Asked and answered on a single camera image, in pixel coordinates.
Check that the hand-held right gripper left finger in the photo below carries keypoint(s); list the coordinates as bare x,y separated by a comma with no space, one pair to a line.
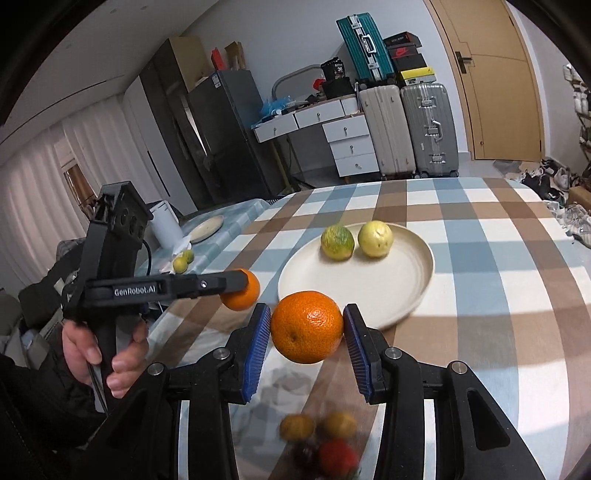
258,350

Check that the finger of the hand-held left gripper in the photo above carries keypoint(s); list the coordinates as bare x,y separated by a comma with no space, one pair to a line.
217,282

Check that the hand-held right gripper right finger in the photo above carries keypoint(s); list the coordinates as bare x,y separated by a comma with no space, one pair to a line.
355,350

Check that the small orange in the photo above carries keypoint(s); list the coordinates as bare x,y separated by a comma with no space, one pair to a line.
247,300

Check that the large orange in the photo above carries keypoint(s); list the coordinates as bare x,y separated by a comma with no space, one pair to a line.
307,325

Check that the cream round plate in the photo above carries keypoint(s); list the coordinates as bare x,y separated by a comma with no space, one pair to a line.
369,286

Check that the brown longan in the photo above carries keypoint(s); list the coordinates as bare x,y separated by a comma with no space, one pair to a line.
339,424
297,427

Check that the red cherry tomato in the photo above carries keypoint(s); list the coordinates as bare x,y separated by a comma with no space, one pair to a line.
338,458

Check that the person's left forearm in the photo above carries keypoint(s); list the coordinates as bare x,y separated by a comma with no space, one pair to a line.
32,401

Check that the person's left hand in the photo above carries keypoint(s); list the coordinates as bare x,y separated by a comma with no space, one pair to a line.
76,346

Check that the small cream plate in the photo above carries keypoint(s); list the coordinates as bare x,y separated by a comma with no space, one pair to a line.
206,229

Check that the white cylindrical container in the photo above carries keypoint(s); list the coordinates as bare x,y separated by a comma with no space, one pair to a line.
165,226

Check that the pale blue patterned cloth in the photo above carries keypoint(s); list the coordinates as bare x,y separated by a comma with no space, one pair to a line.
240,217

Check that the dark cloth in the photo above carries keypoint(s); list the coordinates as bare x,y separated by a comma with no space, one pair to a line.
41,290

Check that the white curtain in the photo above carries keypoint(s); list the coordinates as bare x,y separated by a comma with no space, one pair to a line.
46,175

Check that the green yellow wrinkled citrus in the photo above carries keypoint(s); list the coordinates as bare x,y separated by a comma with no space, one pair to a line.
338,242

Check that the dark red cherry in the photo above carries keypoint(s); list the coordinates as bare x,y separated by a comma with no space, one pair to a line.
305,454

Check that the yellow green guava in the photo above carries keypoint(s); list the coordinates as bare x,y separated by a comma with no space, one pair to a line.
375,237

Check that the tall dark wardrobe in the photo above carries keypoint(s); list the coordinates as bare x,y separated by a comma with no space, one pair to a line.
161,129

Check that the dark grey fridge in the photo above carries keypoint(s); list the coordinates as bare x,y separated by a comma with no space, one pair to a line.
226,134

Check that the blue plastic bag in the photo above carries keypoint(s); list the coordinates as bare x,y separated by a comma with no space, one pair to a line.
275,107

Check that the white desk with drawers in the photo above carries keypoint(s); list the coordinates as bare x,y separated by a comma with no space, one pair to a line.
337,131

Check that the cream suitcase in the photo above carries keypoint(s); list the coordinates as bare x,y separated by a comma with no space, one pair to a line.
385,131

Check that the grey curved chair back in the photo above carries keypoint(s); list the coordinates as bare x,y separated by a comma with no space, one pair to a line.
295,74

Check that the small cardboard box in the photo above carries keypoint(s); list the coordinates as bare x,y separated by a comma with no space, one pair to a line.
235,56

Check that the silver suitcase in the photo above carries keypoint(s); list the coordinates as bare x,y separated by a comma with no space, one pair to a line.
429,129

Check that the pile of shoes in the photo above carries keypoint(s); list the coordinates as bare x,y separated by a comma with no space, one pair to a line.
554,184

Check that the teal suitcase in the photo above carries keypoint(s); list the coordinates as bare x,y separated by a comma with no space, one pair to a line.
362,46

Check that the yellow black box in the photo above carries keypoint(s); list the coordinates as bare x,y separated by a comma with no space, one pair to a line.
417,74

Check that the plain black box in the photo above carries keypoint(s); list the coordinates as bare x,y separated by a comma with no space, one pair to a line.
408,63

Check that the black red shoe box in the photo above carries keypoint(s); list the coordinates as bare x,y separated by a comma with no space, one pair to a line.
406,51

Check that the wooden door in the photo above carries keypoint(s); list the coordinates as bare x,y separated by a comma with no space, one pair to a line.
494,83

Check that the wooden shoe rack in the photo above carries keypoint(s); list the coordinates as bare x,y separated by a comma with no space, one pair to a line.
579,110

